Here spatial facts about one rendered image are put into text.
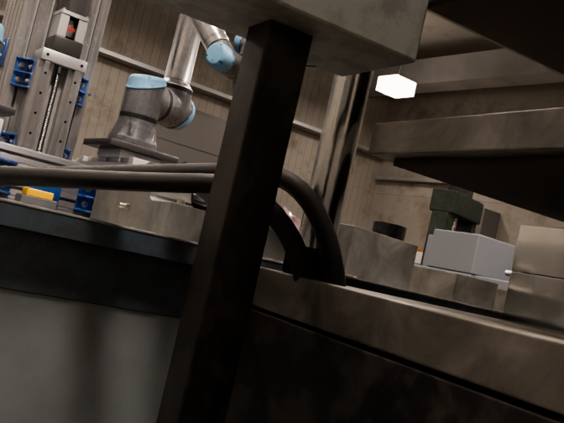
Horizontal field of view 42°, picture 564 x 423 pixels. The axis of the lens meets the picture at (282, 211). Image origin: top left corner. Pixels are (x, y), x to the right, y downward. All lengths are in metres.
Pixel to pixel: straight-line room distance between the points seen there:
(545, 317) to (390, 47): 0.60
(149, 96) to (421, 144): 1.35
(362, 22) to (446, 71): 11.18
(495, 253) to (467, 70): 6.62
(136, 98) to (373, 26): 1.46
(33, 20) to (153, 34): 9.34
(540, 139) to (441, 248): 4.59
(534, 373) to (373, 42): 0.42
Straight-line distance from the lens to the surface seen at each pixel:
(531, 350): 0.72
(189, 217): 1.34
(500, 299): 2.11
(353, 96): 1.15
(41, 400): 1.20
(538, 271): 1.34
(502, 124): 0.95
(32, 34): 2.37
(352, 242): 1.59
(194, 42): 2.45
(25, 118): 2.27
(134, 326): 1.21
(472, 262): 5.28
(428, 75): 12.32
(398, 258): 1.74
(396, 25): 0.92
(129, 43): 11.53
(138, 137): 2.24
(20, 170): 1.18
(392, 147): 1.10
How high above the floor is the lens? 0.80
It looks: 4 degrees up
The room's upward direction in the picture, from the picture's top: 13 degrees clockwise
